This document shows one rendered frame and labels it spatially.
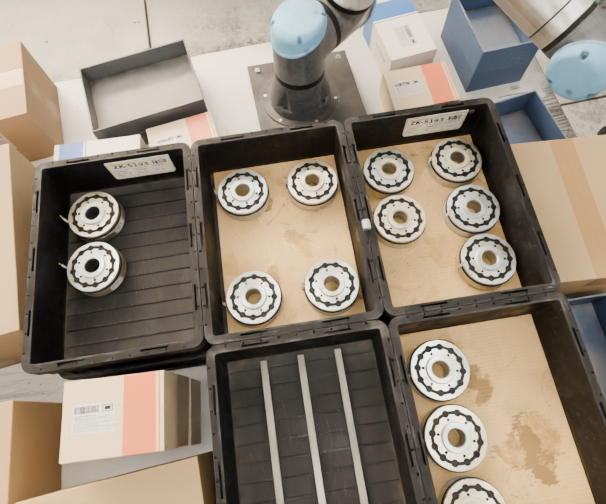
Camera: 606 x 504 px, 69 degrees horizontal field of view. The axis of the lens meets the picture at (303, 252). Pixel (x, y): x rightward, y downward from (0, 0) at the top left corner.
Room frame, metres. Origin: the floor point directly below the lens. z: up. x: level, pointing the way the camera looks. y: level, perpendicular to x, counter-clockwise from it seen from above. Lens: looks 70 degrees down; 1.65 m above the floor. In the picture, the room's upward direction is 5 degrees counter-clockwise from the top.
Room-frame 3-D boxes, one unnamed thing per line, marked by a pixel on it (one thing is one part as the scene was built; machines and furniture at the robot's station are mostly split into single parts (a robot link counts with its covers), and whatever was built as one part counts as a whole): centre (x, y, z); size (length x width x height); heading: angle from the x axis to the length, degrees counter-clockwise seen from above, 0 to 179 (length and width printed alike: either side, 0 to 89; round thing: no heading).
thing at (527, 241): (0.35, -0.26, 0.87); 0.40 x 0.30 x 0.11; 4
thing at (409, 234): (0.35, -0.19, 0.86); 0.10 x 0.10 x 0.01
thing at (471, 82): (0.86, -0.52, 0.74); 0.20 x 0.15 x 0.07; 8
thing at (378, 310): (0.33, 0.04, 0.92); 0.40 x 0.30 x 0.02; 4
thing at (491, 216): (0.35, -0.34, 0.86); 0.10 x 0.10 x 0.01
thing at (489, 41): (0.86, -0.52, 0.81); 0.20 x 0.15 x 0.07; 8
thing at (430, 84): (0.73, -0.32, 0.74); 0.16 x 0.12 x 0.07; 96
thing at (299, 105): (0.75, -0.03, 0.80); 0.15 x 0.15 x 0.10
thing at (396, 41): (0.91, -0.30, 0.75); 0.20 x 0.12 x 0.09; 12
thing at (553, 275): (0.35, -0.26, 0.92); 0.40 x 0.30 x 0.02; 4
